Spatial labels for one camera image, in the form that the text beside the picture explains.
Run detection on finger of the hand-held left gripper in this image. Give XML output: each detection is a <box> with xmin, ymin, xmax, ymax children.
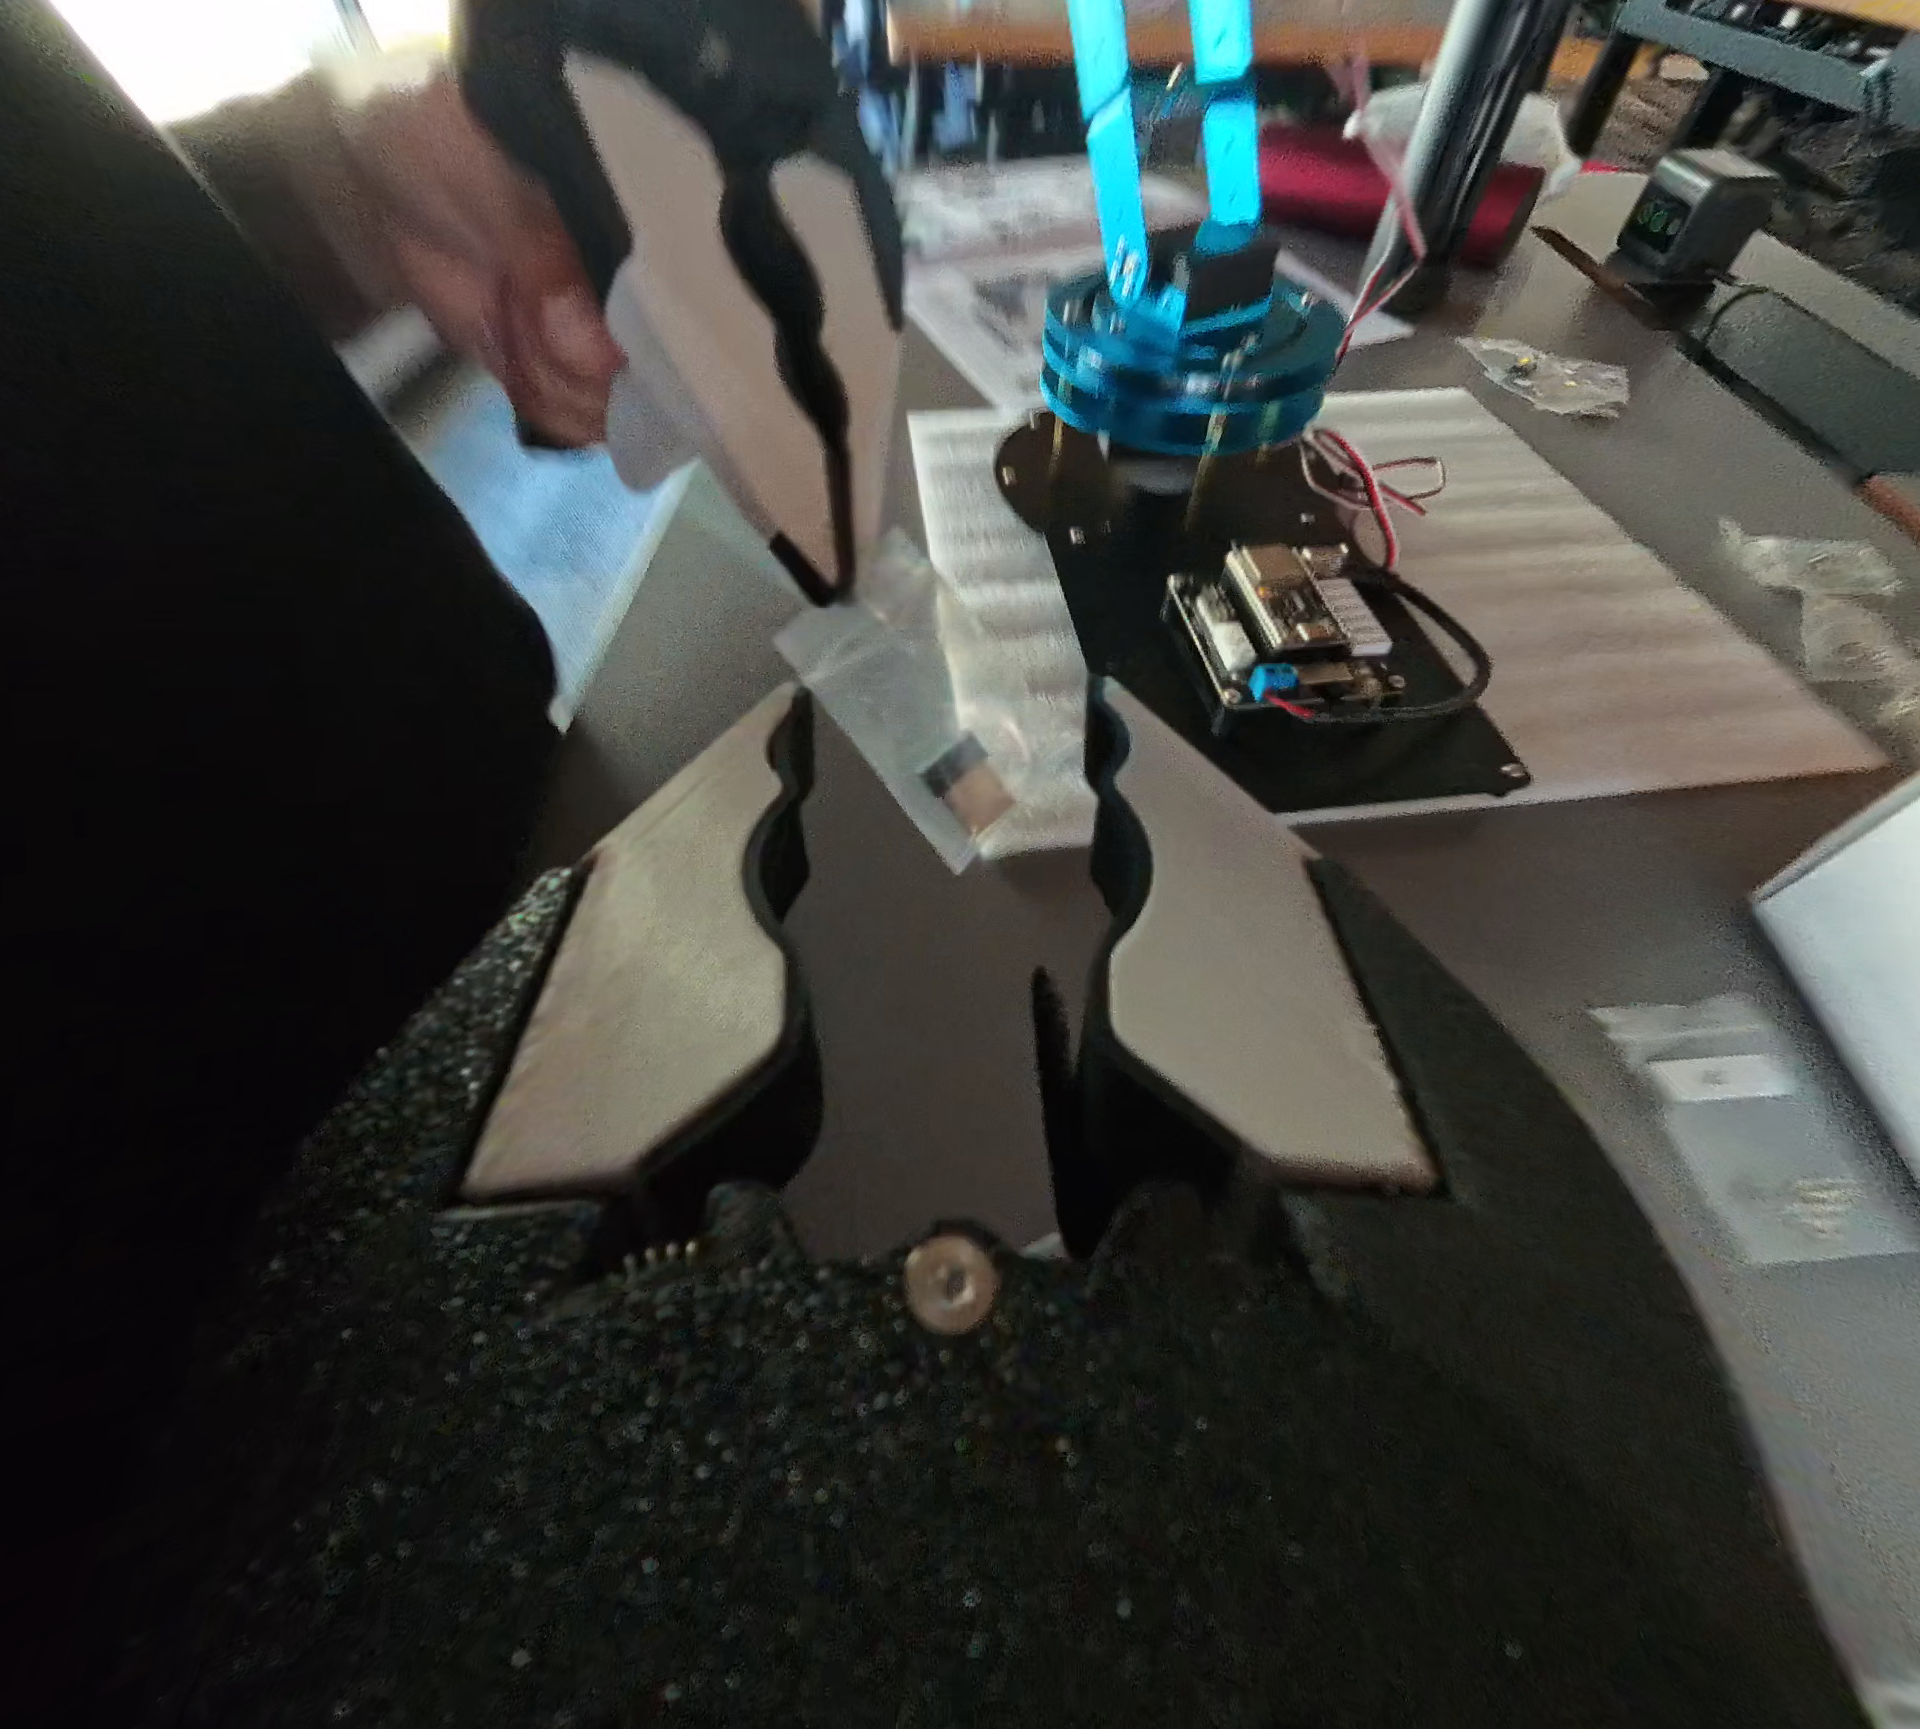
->
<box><xmin>555</xmin><ymin>55</ymin><xmax>859</xmax><ymax>613</ymax></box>
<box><xmin>761</xmin><ymin>147</ymin><xmax>905</xmax><ymax>583</ymax></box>

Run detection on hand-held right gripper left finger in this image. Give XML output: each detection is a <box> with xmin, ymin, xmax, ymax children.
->
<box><xmin>458</xmin><ymin>688</ymin><xmax>821</xmax><ymax>1207</ymax></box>

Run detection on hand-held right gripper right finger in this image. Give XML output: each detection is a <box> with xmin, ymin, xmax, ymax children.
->
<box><xmin>1028</xmin><ymin>678</ymin><xmax>1437</xmax><ymax>1261</ymax></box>

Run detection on printed instruction manual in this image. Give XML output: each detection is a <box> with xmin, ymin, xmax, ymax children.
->
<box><xmin>898</xmin><ymin>152</ymin><xmax>1411</xmax><ymax>407</ymax></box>

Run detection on clear bag with small part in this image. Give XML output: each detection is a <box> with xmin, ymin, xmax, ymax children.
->
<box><xmin>776</xmin><ymin>528</ymin><xmax>1101</xmax><ymax>880</ymax></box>

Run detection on orange and white kit box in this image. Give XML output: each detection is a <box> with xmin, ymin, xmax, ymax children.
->
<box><xmin>1748</xmin><ymin>775</ymin><xmax>1920</xmax><ymax>1127</ymax></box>

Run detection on person's left forearm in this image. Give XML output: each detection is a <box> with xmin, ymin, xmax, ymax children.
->
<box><xmin>158</xmin><ymin>68</ymin><xmax>393</xmax><ymax>262</ymax></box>

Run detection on grey desk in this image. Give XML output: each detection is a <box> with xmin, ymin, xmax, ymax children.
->
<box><xmin>523</xmin><ymin>152</ymin><xmax>1920</xmax><ymax>1729</ymax></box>

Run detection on person's left hand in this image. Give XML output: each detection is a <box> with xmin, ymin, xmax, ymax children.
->
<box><xmin>319</xmin><ymin>75</ymin><xmax>630</xmax><ymax>455</ymax></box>

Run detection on controller circuit board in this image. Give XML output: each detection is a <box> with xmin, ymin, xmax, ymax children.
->
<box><xmin>1166</xmin><ymin>541</ymin><xmax>1437</xmax><ymax>728</ymax></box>

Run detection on dark red cylinder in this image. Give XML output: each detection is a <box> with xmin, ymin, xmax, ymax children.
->
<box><xmin>1254</xmin><ymin>117</ymin><xmax>1551</xmax><ymax>268</ymax></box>

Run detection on white foam sheet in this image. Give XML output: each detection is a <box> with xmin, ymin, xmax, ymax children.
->
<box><xmin>905</xmin><ymin>388</ymin><xmax>1888</xmax><ymax>860</ymax></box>

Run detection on dark tall bottle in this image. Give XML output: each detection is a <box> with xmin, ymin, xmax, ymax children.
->
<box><xmin>1356</xmin><ymin>0</ymin><xmax>1605</xmax><ymax>312</ymax></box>

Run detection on crumpled clear plastic bags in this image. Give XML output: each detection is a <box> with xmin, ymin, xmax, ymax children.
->
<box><xmin>1717</xmin><ymin>512</ymin><xmax>1920</xmax><ymax>709</ymax></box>

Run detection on small black display charger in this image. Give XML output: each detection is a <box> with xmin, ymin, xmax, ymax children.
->
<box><xmin>1612</xmin><ymin>147</ymin><xmax>1781</xmax><ymax>289</ymax></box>

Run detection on black power cable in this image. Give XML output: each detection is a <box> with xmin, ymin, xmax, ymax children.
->
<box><xmin>1348</xmin><ymin>568</ymin><xmax>1495</xmax><ymax>728</ymax></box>

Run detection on red white servo cables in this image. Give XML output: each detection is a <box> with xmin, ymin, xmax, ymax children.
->
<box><xmin>1298</xmin><ymin>243</ymin><xmax>1448</xmax><ymax>560</ymax></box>

